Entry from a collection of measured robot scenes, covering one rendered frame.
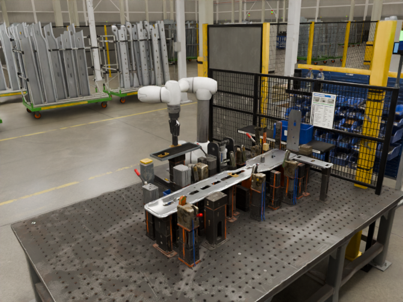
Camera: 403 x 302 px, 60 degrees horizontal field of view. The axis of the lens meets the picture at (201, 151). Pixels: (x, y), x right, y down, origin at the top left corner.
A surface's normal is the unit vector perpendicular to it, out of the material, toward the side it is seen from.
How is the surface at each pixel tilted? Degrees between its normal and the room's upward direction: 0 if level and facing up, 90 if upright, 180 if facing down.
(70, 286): 0
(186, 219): 90
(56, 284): 0
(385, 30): 90
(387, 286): 0
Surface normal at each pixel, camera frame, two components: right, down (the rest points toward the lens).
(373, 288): -0.02, -0.94
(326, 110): -0.72, 0.26
